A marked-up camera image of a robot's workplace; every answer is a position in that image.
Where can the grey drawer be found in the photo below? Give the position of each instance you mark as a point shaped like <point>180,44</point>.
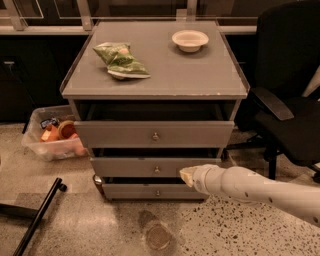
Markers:
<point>145,167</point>
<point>152,191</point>
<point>154,134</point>

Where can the black office chair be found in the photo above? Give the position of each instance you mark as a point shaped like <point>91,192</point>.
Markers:
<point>280,107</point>

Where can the grey drawer cabinet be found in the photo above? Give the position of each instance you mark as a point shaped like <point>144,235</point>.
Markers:
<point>206,85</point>

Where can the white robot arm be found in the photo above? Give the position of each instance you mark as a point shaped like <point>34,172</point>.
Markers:
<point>246,186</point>

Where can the white paper bowl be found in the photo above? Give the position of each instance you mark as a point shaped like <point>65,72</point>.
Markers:
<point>189,40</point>

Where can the orange items in bin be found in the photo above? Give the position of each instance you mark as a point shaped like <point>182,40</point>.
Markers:
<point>63,139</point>

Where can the grey bottom drawer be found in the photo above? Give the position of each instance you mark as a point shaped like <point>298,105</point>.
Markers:
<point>152,191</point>

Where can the green chip bag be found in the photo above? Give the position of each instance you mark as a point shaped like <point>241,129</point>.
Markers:
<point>120,62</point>

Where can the metal window railing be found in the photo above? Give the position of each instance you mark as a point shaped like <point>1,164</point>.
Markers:
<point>79,16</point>

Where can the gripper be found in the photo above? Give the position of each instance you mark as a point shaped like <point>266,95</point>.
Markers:
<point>201,179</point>

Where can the black metal stand leg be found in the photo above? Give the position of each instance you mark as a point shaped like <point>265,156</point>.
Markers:
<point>35,215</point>

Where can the grey top drawer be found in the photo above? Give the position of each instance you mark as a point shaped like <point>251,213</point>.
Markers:
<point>154,134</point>

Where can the clear plastic storage bin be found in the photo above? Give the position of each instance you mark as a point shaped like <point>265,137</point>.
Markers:
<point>39,119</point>

